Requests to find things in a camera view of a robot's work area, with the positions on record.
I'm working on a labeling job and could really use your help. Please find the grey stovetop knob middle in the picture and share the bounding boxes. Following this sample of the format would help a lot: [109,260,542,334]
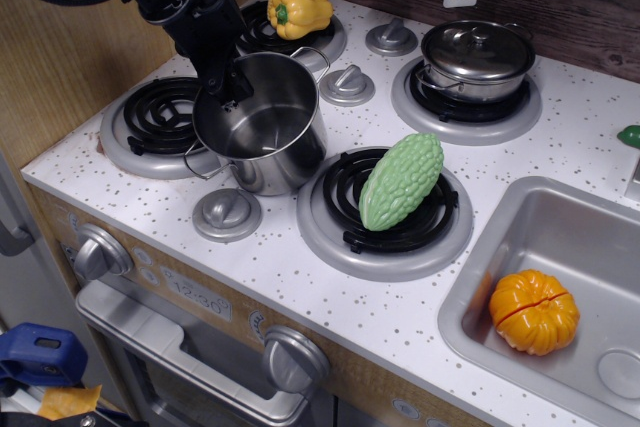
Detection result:
[319,65,375,107]

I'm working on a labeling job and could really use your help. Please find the silver toy sink basin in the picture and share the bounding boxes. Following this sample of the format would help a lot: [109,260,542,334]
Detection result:
[438,177,639,426]

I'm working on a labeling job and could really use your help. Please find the orange toy pumpkin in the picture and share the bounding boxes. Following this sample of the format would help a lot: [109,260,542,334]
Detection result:
[488,269,581,356]

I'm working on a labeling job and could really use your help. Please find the grey stovetop knob front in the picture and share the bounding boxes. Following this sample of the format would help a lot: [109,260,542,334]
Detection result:
[192,188,262,243]

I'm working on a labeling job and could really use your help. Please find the silver oven door handle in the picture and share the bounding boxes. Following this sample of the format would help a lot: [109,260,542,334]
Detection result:
[76,281,314,426]

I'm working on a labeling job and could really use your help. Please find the yellow toy bell pepper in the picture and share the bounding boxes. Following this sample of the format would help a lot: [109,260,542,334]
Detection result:
[267,0,334,41]

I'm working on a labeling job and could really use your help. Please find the lidded steel saucepan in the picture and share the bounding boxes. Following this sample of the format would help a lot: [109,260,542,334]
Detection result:
[415,20,536,103]

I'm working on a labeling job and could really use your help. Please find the green toy bitter gourd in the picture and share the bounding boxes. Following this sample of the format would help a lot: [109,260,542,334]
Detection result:
[358,133,444,232]

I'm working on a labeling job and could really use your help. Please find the front right stove burner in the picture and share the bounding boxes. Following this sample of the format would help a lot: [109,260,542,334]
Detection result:
[297,148,473,282]

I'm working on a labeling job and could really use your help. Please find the green toy vegetable piece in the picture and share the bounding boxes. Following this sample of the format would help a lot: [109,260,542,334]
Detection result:
[616,125,640,149]

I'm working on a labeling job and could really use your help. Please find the stove burner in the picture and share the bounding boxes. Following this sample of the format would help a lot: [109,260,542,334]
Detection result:
[391,58,542,146]
[100,76,220,180]
[297,148,473,282]
[237,1,347,72]

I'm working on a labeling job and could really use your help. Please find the back right stove burner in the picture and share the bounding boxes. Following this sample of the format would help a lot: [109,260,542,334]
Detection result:
[391,58,542,146]

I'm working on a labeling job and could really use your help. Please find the grey stovetop knob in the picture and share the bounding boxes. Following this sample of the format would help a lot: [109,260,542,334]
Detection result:
[365,18,418,57]
[319,65,375,107]
[192,188,262,243]

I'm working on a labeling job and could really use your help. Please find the grey stovetop knob back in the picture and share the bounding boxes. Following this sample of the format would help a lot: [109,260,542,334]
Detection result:
[365,18,418,57]

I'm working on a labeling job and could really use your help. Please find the left silver oven dial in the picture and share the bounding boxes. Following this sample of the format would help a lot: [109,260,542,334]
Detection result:
[74,223,134,281]

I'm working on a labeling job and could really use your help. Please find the oven clock display panel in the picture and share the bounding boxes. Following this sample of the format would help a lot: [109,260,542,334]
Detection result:
[160,266,233,322]

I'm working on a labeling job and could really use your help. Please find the tall steel pot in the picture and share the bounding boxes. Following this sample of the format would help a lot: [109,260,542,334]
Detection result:
[192,47,327,196]

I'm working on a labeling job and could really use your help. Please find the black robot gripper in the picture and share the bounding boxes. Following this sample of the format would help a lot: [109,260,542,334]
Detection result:
[136,0,254,107]

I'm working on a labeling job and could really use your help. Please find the blue plastic clamp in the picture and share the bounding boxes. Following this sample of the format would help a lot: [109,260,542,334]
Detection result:
[1,323,89,389]

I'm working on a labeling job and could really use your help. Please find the grey fridge door handle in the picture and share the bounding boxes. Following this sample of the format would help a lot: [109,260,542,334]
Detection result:
[0,156,36,258]

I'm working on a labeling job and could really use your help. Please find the front left stove burner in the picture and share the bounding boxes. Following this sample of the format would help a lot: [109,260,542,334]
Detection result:
[100,76,220,180]

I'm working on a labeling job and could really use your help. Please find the silver oven dial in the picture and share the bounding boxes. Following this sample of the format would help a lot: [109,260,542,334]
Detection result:
[74,223,134,281]
[262,325,330,394]

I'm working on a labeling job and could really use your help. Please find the back left stove burner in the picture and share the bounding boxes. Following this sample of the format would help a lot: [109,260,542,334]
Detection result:
[237,1,347,72]

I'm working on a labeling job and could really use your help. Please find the right silver oven dial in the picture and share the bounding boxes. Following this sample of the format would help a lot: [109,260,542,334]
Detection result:
[262,325,330,394]

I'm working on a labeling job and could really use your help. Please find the yellow cloth scrap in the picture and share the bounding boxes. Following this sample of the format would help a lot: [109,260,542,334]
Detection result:
[37,385,102,421]

